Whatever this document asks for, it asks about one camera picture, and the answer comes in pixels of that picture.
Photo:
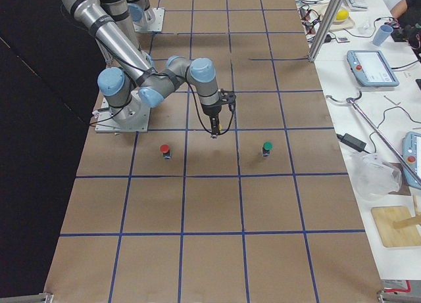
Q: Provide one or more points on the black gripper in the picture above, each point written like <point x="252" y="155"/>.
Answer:
<point x="210" y="111"/>

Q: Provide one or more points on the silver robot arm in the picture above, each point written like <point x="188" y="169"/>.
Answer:
<point x="136" y="83"/>
<point x="141" y="12"/>

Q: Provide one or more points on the red push button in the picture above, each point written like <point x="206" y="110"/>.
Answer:
<point x="165" y="150"/>

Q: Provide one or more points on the green push button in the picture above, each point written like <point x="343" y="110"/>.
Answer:
<point x="266" y="148"/>

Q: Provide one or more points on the black power adapter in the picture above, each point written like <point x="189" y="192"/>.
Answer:
<point x="352" y="142"/>

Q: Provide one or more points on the metal rod with hook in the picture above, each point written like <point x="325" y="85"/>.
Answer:
<point x="353" y="102"/>

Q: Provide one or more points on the small remote control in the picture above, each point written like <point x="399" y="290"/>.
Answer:
<point x="342" y="39"/>

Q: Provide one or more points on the clear plastic bag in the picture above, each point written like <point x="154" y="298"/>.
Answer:
<point x="372" y="177"/>

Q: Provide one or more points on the yellow lemon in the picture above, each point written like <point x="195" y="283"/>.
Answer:
<point x="341" y="16"/>

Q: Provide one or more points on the wooden board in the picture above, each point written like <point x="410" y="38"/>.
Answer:
<point x="396" y="226"/>

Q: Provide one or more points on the blue plastic cup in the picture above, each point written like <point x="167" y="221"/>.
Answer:
<point x="383" y="32"/>

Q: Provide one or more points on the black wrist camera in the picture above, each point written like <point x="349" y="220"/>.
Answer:
<point x="227" y="98"/>

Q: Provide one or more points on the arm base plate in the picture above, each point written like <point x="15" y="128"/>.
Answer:
<point x="133" y="117"/>
<point x="156" y="26"/>

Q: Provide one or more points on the teach pendant near post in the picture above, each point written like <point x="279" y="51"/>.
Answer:
<point x="371" y="69"/>

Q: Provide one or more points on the aluminium frame post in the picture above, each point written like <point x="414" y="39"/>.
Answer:
<point x="319" y="39"/>

